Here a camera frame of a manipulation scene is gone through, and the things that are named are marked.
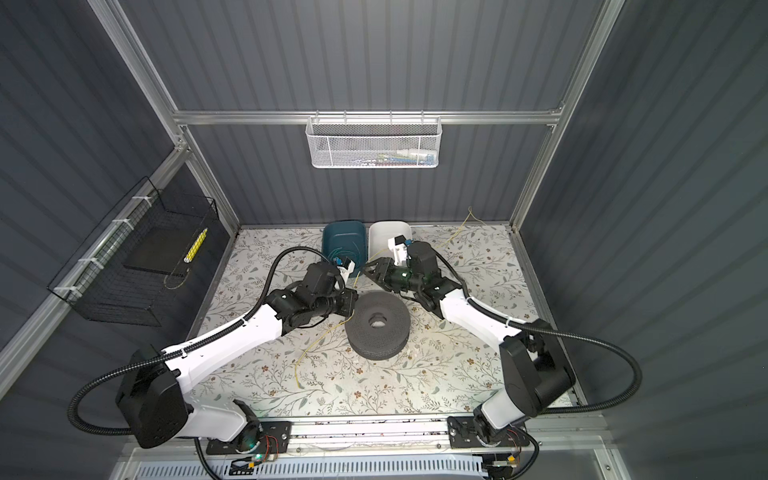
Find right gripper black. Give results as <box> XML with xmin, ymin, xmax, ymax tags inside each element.
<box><xmin>360</xmin><ymin>258</ymin><xmax>423</xmax><ymax>294</ymax></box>

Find white plastic tray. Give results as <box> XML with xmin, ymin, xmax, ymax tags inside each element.
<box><xmin>368</xmin><ymin>221</ymin><xmax>412</xmax><ymax>261</ymax></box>

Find teal plastic tray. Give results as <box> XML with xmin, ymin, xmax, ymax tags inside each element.
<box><xmin>322</xmin><ymin>220</ymin><xmax>368</xmax><ymax>276</ymax></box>

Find grey foam spool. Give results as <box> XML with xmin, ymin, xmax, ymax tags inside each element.
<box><xmin>344</xmin><ymin>291</ymin><xmax>411</xmax><ymax>361</ymax></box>

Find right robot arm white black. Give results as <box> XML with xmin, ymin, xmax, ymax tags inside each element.
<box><xmin>362</xmin><ymin>237</ymin><xmax>643</xmax><ymax>444</ymax></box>

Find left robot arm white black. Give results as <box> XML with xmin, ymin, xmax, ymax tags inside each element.
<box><xmin>67</xmin><ymin>256</ymin><xmax>358</xmax><ymax>454</ymax></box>

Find items in white basket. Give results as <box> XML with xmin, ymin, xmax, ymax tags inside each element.
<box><xmin>352</xmin><ymin>149</ymin><xmax>439</xmax><ymax>167</ymax></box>

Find black flat pad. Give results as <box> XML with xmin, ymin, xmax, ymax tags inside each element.
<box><xmin>123</xmin><ymin>227</ymin><xmax>196</xmax><ymax>276</ymax></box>

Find white vented cover strip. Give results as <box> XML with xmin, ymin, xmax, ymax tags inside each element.
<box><xmin>134</xmin><ymin>457</ymin><xmax>487</xmax><ymax>480</ymax></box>

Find white wire wall basket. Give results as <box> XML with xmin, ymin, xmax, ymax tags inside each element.
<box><xmin>305</xmin><ymin>117</ymin><xmax>443</xmax><ymax>169</ymax></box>

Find black wire wall basket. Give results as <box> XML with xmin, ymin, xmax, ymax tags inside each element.
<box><xmin>48</xmin><ymin>182</ymin><xmax>218</xmax><ymax>327</ymax></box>

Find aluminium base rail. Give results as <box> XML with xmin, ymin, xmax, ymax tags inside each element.
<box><xmin>116</xmin><ymin>410</ymin><xmax>613</xmax><ymax>463</ymax></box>

